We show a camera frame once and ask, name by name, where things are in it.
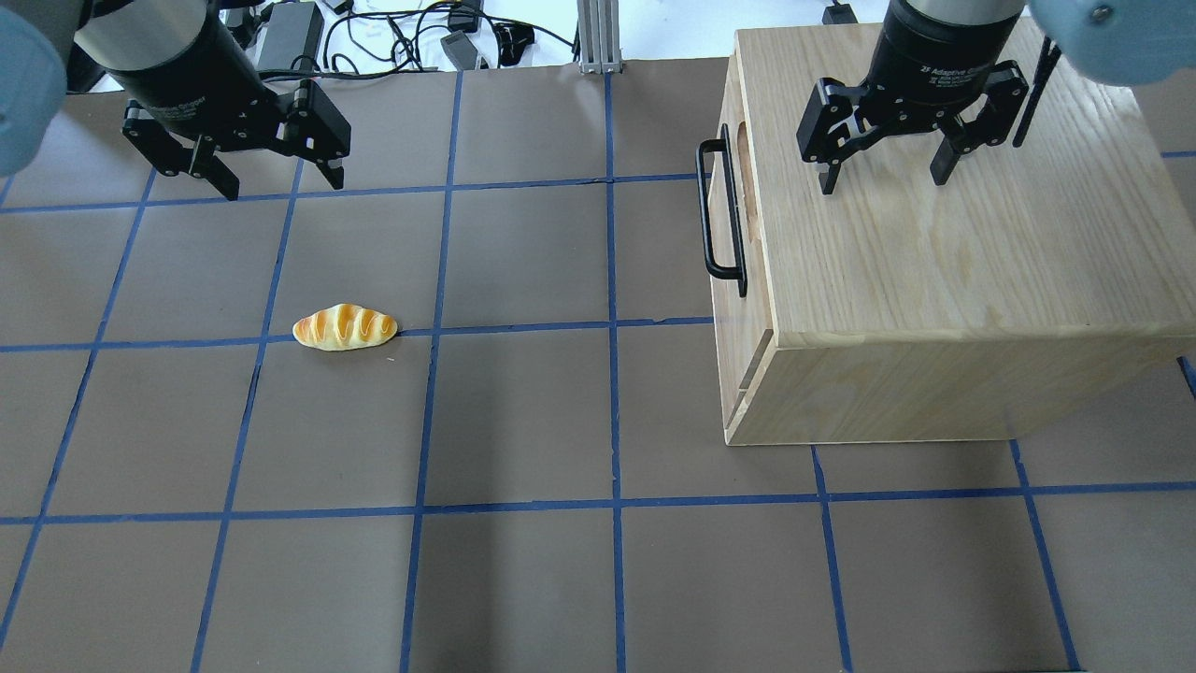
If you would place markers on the aluminium frame post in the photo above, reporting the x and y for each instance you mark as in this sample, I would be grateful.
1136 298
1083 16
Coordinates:
598 43

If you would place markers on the black power adapter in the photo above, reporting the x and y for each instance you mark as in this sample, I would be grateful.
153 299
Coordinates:
291 37

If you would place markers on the wooden drawer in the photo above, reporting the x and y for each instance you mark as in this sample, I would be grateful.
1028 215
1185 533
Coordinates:
741 312

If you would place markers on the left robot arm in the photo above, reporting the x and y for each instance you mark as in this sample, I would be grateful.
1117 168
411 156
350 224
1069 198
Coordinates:
37 38

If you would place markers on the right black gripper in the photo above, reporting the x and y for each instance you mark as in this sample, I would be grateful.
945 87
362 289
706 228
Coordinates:
942 58

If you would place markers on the wooden drawer cabinet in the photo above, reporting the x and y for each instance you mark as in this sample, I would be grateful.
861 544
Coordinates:
1035 279

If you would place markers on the toy bread roll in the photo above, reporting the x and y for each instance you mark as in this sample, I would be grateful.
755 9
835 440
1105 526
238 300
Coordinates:
345 327

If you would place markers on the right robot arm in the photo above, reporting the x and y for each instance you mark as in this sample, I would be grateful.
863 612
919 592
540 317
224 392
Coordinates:
1120 43

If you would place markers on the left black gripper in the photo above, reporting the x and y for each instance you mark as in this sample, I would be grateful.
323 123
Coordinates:
182 73

